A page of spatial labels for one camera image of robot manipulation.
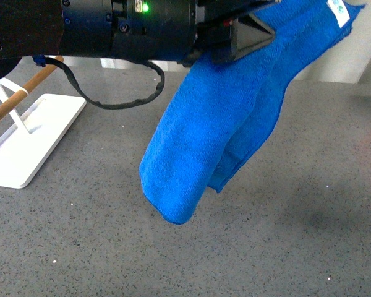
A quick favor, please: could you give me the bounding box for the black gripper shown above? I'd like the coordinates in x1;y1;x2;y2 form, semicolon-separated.
111;1;277;67

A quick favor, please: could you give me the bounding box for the blue microfiber cloth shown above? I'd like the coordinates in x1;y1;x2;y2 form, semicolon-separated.
139;1;362;225

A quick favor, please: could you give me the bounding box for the right wooden rack rod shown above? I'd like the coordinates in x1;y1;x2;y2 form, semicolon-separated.
0;64;56;120

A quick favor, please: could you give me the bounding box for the white towel rack stand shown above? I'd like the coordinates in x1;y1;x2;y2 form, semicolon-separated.
0;93;86;189

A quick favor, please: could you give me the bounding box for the black cable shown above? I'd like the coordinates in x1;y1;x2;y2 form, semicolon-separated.
45;55;166;110

